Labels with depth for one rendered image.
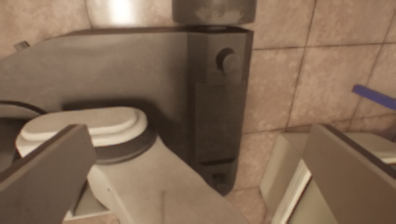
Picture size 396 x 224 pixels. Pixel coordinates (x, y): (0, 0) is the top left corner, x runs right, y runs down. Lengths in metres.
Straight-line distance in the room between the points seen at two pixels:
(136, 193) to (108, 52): 0.29
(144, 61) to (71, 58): 0.14
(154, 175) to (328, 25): 0.72
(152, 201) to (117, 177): 0.07
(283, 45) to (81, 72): 0.60
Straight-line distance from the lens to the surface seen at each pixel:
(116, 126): 0.35
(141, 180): 0.31
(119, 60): 0.46
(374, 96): 0.97
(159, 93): 0.48
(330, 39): 0.86
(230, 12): 0.44
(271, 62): 0.74
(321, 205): 0.77
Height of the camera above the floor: 0.61
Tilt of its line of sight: 60 degrees down
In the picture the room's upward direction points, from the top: 157 degrees clockwise
